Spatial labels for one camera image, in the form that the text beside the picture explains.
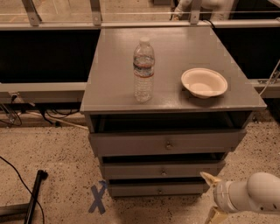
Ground black cable bundle at left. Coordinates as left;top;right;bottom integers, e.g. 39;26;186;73
0;94;81;128

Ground grey drawer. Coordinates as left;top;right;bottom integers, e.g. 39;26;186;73
87;113;248;158
100;153;225;179
108;177;209;197

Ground clear plastic water bottle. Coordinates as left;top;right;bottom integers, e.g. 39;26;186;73
133;37;155;102

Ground grey wooden drawer cabinet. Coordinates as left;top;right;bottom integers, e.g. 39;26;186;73
80;26;268;200

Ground grey metal railing frame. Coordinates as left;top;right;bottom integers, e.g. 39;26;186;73
0;0;280;105

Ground white paper bowl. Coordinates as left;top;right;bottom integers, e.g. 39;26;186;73
181;68;228;99

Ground black floor cable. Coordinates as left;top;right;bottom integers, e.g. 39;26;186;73
0;156;46;224

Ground grey bottom drawer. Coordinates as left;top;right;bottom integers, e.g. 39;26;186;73
108;177;209;197

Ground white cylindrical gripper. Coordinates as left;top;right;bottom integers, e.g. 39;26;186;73
200;171;249;224

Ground blue tape cross mark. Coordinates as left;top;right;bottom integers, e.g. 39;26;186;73
88;180;107;214

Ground black metal stand leg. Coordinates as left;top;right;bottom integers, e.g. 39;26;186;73
0;169;49;224

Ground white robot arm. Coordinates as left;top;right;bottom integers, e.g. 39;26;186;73
200;171;280;224

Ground white cable at right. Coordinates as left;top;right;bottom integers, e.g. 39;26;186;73
257;59;280;97

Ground grey top drawer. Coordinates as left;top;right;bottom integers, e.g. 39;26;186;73
87;113;248;158

